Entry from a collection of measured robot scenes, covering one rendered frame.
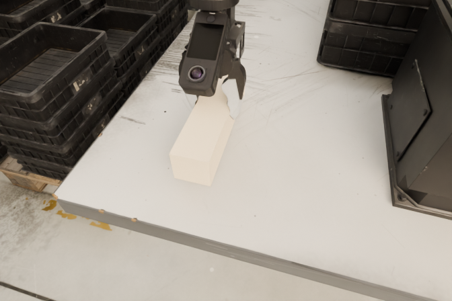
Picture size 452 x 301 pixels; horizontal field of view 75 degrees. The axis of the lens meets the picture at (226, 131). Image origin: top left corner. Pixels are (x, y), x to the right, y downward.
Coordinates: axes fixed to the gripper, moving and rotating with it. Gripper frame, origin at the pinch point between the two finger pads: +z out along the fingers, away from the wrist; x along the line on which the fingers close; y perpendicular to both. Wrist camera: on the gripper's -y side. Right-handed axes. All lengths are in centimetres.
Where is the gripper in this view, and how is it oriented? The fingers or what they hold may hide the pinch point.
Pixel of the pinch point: (213, 113)
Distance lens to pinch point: 51.7
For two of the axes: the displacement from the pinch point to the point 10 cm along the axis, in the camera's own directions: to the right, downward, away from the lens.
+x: -9.6, -1.9, 1.9
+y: 2.7, -6.9, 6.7
